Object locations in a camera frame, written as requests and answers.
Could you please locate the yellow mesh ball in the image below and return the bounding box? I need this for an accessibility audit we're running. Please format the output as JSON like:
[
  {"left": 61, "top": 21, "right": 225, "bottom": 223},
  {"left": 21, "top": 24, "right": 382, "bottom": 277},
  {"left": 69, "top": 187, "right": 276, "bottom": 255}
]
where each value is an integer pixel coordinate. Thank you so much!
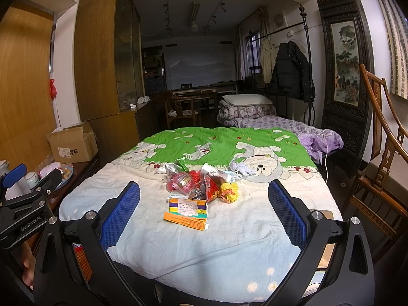
[{"left": 219, "top": 182, "right": 239, "bottom": 203}]

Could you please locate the green and white snack bag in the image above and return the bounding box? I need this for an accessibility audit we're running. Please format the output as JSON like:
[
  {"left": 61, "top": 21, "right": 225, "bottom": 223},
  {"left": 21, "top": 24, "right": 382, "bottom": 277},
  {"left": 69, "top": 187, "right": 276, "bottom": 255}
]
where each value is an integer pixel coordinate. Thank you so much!
[{"left": 164, "top": 162, "right": 189, "bottom": 177}]

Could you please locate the pink plastic snack wrapper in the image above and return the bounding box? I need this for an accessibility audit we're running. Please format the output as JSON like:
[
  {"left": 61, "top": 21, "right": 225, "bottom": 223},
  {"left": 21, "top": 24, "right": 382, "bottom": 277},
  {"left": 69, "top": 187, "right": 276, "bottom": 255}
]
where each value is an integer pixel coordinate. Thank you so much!
[{"left": 166, "top": 172, "right": 195, "bottom": 196}]

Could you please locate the orange and yellow medicine box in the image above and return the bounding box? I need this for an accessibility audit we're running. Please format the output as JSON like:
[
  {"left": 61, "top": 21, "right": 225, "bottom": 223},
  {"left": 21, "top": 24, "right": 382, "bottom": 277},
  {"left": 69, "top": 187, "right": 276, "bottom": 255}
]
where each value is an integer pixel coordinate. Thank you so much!
[{"left": 163, "top": 198, "right": 208, "bottom": 231}]

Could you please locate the red mesh net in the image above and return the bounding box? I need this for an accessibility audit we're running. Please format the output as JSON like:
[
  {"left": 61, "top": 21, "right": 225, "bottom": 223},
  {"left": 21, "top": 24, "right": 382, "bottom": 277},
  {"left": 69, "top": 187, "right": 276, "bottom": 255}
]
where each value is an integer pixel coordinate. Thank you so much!
[{"left": 189, "top": 170, "right": 205, "bottom": 191}]

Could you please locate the dark red foil snack bag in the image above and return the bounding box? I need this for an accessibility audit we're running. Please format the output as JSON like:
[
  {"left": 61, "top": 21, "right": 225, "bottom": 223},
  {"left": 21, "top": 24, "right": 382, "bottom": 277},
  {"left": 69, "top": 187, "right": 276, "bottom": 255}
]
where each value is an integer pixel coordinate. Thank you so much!
[{"left": 200, "top": 164, "right": 231, "bottom": 202}]

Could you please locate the white plastic bag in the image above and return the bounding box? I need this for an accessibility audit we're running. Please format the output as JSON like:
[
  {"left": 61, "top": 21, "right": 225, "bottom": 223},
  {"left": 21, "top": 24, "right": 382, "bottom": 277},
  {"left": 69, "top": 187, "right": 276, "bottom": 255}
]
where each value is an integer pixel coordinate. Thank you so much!
[{"left": 229, "top": 157, "right": 256, "bottom": 179}]

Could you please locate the person's left hand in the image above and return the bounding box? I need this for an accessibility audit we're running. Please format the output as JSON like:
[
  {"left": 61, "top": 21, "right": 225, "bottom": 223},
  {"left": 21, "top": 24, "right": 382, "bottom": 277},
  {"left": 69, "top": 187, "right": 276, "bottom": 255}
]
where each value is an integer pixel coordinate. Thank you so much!
[{"left": 21, "top": 243, "right": 36, "bottom": 289}]

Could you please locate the white thermos jug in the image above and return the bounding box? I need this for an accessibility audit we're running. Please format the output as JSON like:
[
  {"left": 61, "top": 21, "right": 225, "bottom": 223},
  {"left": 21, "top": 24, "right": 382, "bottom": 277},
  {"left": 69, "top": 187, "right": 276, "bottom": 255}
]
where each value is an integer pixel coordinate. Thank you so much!
[{"left": 1, "top": 160, "right": 26, "bottom": 201}]

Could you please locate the white lidded ceramic cup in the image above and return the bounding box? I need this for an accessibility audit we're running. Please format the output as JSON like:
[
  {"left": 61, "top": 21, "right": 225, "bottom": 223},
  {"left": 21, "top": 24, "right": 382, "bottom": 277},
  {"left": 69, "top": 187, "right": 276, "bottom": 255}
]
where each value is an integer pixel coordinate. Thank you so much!
[{"left": 25, "top": 171, "right": 41, "bottom": 189}]

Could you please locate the blue plate of snacks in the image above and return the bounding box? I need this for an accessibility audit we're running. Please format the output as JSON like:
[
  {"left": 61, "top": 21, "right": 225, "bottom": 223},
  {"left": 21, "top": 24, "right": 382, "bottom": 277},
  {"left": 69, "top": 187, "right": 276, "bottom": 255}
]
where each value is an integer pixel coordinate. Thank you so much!
[{"left": 35, "top": 161, "right": 75, "bottom": 190}]

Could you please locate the dark wooden sideboard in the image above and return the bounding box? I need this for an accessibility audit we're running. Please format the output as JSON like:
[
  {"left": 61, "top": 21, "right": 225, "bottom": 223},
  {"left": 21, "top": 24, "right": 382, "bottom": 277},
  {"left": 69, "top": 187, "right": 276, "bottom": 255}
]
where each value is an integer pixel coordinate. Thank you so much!
[{"left": 47, "top": 154, "right": 101, "bottom": 215}]

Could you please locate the brown cardboard box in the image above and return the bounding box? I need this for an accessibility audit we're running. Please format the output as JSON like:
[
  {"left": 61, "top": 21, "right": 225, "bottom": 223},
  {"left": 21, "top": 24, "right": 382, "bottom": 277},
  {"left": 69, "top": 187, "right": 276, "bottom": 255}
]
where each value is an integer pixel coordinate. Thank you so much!
[{"left": 46, "top": 122, "right": 98, "bottom": 163}]

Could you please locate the purple floral bed sheet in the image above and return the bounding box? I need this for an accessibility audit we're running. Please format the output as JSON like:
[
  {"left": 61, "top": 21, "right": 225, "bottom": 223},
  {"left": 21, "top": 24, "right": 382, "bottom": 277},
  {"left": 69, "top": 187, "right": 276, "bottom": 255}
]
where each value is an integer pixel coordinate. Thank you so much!
[{"left": 217, "top": 114, "right": 344, "bottom": 164}]

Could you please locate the white and green cartoon duvet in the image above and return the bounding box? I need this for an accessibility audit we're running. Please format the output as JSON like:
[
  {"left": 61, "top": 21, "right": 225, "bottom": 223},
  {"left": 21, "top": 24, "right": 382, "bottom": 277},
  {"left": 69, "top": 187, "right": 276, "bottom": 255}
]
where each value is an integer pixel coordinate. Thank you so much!
[{"left": 59, "top": 127, "right": 342, "bottom": 304}]

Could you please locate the wooden armchair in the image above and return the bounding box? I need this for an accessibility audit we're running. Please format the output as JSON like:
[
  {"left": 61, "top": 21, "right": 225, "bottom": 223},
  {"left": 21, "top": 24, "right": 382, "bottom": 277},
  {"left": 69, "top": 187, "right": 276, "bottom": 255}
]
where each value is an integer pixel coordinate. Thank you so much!
[{"left": 342, "top": 63, "right": 407, "bottom": 240}]

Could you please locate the red hanging ornament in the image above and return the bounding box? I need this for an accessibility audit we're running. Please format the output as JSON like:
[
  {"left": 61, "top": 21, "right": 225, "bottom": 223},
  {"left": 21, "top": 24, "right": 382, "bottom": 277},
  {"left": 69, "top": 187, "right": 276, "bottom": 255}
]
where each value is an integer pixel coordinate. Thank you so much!
[{"left": 49, "top": 78, "right": 57, "bottom": 101}]

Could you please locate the tall wooden glass cabinet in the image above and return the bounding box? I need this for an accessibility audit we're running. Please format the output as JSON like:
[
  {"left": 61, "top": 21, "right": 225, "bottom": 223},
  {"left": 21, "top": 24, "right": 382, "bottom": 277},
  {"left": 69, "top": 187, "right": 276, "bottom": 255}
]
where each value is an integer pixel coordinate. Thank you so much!
[{"left": 73, "top": 0, "right": 145, "bottom": 164}]

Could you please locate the white pillow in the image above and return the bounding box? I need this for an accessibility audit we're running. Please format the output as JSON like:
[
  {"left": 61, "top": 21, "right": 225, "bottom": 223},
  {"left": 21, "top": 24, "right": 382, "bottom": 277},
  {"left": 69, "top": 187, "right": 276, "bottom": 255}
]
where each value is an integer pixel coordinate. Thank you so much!
[{"left": 223, "top": 94, "right": 272, "bottom": 106}]

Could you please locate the black hanging jacket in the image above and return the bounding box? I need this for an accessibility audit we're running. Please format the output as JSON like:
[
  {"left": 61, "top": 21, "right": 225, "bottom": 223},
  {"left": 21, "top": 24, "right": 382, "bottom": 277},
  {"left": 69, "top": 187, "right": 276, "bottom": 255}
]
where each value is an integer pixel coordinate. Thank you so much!
[{"left": 270, "top": 41, "right": 315, "bottom": 102}]

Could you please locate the dark wooden desk and chair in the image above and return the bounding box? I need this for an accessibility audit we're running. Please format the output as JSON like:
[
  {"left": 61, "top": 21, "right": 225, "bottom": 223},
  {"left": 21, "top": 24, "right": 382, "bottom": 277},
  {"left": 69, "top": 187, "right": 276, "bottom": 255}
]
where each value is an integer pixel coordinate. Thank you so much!
[{"left": 163, "top": 81, "right": 237, "bottom": 129}]

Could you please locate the white hanging garment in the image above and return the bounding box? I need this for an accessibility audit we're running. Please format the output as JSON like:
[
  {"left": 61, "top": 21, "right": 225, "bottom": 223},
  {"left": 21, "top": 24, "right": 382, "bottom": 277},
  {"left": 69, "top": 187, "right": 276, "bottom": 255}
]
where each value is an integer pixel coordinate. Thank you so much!
[{"left": 261, "top": 38, "right": 277, "bottom": 84}]

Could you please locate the dark framed landscape painting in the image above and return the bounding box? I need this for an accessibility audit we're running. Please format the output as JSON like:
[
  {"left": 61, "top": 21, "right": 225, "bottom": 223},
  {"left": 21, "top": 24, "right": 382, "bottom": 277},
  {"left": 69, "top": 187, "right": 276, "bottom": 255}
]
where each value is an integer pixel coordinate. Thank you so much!
[{"left": 317, "top": 0, "right": 374, "bottom": 162}]

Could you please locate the black metal coat rack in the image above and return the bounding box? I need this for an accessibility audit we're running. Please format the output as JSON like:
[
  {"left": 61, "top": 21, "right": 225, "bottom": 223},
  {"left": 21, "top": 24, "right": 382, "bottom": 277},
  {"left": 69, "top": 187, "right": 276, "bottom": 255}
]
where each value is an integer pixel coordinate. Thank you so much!
[{"left": 249, "top": 6, "right": 315, "bottom": 126}]

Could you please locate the white charging cable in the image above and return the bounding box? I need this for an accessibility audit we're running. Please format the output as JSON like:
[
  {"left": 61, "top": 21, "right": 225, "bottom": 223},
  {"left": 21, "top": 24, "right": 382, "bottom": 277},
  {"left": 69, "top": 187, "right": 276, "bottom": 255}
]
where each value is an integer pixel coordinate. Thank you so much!
[{"left": 320, "top": 130, "right": 333, "bottom": 184}]

